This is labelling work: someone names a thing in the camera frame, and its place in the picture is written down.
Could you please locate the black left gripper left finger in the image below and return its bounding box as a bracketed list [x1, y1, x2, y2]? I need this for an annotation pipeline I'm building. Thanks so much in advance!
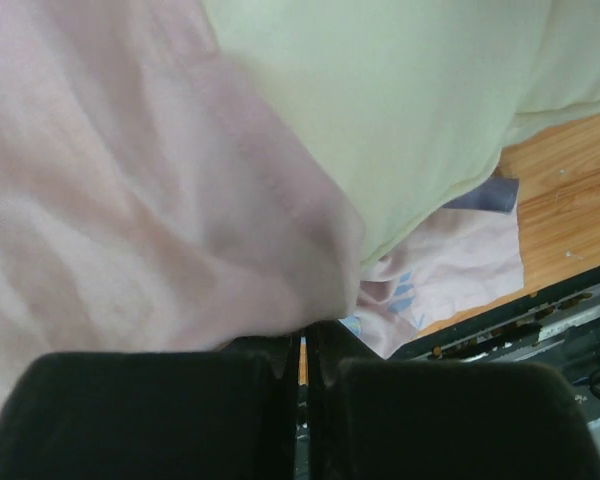
[0, 337, 299, 479]

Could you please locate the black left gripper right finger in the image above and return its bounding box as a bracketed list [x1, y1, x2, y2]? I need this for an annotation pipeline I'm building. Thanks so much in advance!
[306, 322, 600, 479]

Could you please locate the pink blue printed pillowcase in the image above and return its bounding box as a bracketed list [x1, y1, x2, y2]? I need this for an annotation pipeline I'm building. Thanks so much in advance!
[0, 0, 525, 431]

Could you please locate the cream white pillow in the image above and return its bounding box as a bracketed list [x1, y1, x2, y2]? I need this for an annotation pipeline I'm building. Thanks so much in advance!
[205, 1, 600, 265]

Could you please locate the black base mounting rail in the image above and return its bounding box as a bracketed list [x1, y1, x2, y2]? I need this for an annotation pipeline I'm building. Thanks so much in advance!
[296, 267, 600, 479]

